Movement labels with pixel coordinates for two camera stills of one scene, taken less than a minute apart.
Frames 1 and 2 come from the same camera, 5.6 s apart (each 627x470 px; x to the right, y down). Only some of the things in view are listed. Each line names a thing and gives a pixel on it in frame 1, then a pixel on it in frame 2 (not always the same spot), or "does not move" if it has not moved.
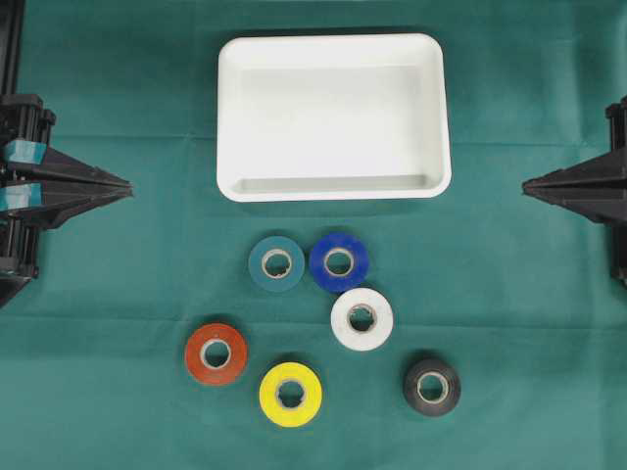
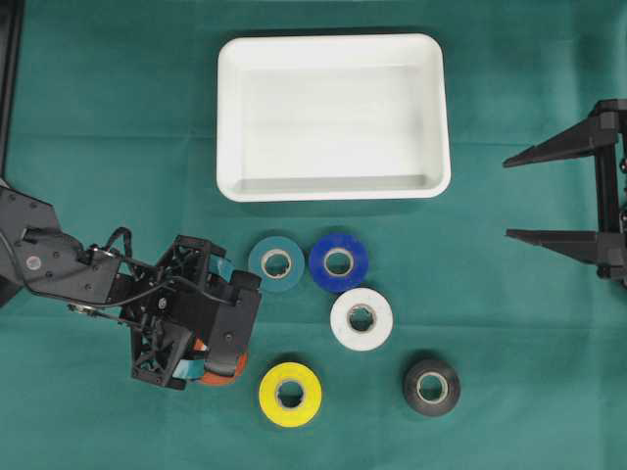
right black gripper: (596, 187) → (603, 132)
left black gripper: (45, 186) → (161, 304)
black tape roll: (425, 367) does not move
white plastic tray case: (327, 117) does not move
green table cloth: (513, 290) does not move
